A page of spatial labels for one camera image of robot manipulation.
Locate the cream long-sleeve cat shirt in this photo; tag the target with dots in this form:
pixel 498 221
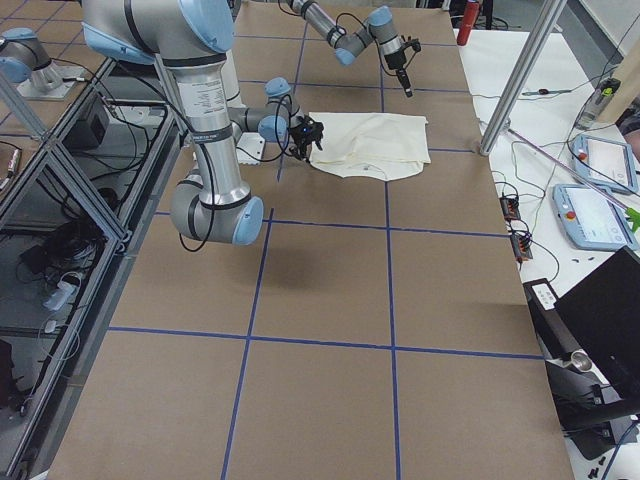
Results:
pixel 383 146

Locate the black orange usb hub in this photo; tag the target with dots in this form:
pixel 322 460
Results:
pixel 510 208

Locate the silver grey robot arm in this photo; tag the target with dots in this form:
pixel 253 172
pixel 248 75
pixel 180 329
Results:
pixel 192 39
pixel 377 29

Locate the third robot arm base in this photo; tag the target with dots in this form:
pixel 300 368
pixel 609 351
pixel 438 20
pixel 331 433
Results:
pixel 26 64

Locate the aluminium frame cabinet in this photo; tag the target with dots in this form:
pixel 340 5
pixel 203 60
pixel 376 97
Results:
pixel 92 169

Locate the red bottle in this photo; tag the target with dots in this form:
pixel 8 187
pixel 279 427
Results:
pixel 468 21

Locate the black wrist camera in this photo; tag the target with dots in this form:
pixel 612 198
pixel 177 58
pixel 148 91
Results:
pixel 411 43

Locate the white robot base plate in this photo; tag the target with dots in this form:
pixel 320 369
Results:
pixel 250 147

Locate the aluminium frame post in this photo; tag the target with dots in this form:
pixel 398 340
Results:
pixel 533 46

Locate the blue teach pendant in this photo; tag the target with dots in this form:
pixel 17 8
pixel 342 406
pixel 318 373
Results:
pixel 590 221
pixel 605 163

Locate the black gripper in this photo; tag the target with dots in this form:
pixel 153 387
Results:
pixel 301 131
pixel 393 59

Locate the far blue teach pendant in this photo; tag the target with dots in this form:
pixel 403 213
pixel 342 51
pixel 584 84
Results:
pixel 605 163

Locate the near blue teach pendant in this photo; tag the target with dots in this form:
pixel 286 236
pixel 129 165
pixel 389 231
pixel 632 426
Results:
pixel 590 221

